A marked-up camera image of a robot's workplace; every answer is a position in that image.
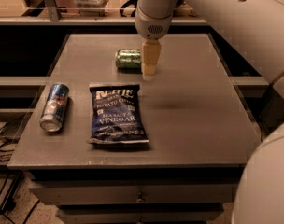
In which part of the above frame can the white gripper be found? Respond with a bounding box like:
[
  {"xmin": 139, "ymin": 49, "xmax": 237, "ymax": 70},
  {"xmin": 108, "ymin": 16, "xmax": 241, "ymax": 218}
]
[{"xmin": 135, "ymin": 7, "xmax": 173, "ymax": 81}]

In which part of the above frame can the green soda can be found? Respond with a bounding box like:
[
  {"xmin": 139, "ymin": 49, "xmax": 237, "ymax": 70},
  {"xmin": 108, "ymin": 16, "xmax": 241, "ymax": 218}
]
[{"xmin": 115, "ymin": 49, "xmax": 141, "ymax": 69}]

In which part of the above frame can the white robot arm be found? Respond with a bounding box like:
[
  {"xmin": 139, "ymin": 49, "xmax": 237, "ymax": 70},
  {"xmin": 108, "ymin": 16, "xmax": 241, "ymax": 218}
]
[{"xmin": 135, "ymin": 0, "xmax": 284, "ymax": 224}]

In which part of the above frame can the blue energy drink can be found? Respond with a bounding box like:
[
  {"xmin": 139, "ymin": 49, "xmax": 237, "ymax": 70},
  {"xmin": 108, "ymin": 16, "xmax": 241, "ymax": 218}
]
[{"xmin": 39, "ymin": 83, "xmax": 69, "ymax": 133}]

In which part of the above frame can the black bag on shelf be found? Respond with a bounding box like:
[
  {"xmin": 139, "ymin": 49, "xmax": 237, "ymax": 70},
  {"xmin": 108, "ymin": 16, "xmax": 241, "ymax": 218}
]
[{"xmin": 119, "ymin": 0, "xmax": 138, "ymax": 17}]

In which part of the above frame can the blue Kettle chips bag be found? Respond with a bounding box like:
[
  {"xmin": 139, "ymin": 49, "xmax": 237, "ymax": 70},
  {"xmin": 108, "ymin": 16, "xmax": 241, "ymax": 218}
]
[{"xmin": 89, "ymin": 83, "xmax": 149, "ymax": 145}]

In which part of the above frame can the grey drawer cabinet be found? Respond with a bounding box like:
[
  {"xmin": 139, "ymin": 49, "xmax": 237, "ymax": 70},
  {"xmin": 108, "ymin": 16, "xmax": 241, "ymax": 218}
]
[{"xmin": 9, "ymin": 34, "xmax": 261, "ymax": 224}]

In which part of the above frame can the upper drawer knob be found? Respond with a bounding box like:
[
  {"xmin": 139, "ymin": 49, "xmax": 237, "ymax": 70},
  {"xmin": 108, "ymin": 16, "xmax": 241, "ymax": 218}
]
[{"xmin": 135, "ymin": 192, "xmax": 145, "ymax": 203}]

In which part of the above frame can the grey metal shelf rail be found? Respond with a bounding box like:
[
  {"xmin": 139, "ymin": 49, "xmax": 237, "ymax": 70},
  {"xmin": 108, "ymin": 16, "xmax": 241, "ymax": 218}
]
[{"xmin": 0, "ymin": 0, "xmax": 208, "ymax": 27}]

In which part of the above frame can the black floor cables left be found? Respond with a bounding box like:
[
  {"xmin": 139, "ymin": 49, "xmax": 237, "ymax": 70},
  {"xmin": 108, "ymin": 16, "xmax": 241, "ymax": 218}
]
[{"xmin": 0, "ymin": 117, "xmax": 40, "ymax": 224}]

